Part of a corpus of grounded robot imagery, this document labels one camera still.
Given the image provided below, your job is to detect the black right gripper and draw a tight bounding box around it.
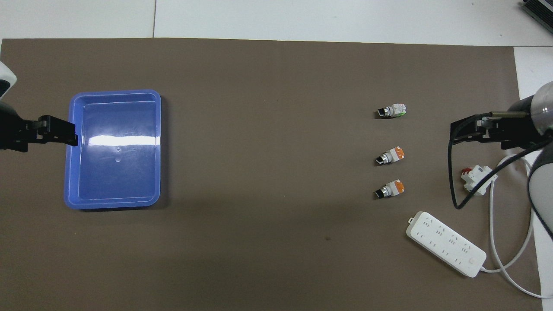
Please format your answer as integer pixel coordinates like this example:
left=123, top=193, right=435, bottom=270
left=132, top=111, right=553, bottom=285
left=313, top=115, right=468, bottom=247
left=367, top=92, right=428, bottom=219
left=451, top=98, right=538, bottom=150

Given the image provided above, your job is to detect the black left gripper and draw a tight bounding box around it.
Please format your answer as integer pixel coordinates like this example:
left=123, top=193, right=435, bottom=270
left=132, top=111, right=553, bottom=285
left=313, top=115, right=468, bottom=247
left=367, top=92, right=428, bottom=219
left=0, top=100, right=79, bottom=152

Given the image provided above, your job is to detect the selector switch with orange block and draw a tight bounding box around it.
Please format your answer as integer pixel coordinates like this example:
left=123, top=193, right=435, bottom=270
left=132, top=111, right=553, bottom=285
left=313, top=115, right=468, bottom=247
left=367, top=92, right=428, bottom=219
left=374, top=181, right=405, bottom=200
left=374, top=147, right=405, bottom=166

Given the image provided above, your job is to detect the white red circuit breaker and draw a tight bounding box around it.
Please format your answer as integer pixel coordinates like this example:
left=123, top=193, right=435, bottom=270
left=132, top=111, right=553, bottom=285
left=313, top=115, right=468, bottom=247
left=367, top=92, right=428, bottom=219
left=461, top=165, right=498, bottom=196

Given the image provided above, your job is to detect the blue plastic tray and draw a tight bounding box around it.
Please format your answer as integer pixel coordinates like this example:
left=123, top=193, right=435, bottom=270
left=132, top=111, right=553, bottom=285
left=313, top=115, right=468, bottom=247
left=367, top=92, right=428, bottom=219
left=64, top=89, right=162, bottom=210

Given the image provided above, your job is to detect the white power strip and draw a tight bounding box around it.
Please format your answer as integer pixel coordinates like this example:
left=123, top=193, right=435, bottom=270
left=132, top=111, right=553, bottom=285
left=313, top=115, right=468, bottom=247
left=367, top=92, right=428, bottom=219
left=406, top=211, right=487, bottom=278

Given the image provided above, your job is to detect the dark finned metal device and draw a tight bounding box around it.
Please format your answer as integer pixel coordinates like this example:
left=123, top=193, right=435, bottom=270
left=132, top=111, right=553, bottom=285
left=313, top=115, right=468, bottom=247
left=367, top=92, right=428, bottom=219
left=521, top=0, right=553, bottom=23

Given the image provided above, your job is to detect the brown table mat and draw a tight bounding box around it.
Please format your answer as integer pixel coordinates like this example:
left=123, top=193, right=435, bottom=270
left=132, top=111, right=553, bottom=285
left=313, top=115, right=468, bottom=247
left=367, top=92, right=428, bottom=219
left=0, top=38, right=544, bottom=311

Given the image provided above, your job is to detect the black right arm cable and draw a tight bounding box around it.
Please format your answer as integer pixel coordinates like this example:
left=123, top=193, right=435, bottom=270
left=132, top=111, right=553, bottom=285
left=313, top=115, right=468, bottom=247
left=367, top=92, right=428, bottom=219
left=448, top=111, right=553, bottom=210

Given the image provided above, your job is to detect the orange white switch lower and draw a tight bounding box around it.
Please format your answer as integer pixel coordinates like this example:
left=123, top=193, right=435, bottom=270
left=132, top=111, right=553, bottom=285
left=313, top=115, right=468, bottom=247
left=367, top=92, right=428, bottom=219
left=375, top=103, right=407, bottom=119

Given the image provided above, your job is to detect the white power cable with plug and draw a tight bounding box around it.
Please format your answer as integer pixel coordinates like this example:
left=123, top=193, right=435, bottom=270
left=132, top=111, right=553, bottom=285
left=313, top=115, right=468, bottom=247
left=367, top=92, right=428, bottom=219
left=480, top=155, right=553, bottom=299

